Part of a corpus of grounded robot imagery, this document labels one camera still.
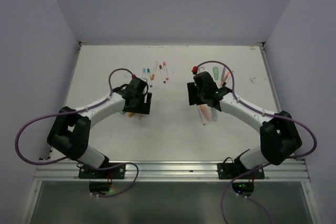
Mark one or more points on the aluminium rail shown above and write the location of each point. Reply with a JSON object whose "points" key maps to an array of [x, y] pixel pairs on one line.
{"points": [[179, 171]]}

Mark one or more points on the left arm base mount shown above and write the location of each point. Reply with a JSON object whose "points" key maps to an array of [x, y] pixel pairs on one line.
{"points": [[101, 178]]}

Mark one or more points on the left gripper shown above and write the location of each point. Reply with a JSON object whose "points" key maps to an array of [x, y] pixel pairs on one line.
{"points": [[144, 108]]}

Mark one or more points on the brown cap marker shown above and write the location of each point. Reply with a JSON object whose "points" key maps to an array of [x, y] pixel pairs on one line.
{"points": [[162, 74]]}

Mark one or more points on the teal cap marker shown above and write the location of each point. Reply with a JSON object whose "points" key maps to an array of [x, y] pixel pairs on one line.
{"points": [[149, 78]]}

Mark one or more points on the small green highlighter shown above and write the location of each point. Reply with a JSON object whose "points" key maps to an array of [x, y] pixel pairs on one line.
{"points": [[215, 73]]}

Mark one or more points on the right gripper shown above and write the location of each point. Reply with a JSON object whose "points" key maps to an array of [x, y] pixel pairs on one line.
{"points": [[192, 87]]}

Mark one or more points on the pink cap marker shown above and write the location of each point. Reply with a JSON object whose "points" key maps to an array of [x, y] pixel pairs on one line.
{"points": [[165, 70]]}

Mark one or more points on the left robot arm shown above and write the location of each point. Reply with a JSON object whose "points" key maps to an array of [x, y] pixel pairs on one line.
{"points": [[71, 129]]}

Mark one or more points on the orange cap marker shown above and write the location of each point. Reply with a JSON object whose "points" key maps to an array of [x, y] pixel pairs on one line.
{"points": [[154, 70]]}

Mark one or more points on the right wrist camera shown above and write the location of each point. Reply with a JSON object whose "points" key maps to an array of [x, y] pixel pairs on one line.
{"points": [[197, 70]]}

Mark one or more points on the orange pink highlighter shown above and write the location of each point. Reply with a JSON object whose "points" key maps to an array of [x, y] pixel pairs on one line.
{"points": [[205, 112]]}

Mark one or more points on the purple grey marker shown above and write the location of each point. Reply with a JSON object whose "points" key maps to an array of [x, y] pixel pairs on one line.
{"points": [[223, 74]]}

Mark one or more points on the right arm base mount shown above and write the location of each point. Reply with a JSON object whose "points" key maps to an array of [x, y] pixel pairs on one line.
{"points": [[231, 168]]}

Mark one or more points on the red cap marker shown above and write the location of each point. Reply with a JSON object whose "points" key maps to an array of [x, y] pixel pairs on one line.
{"points": [[225, 81]]}

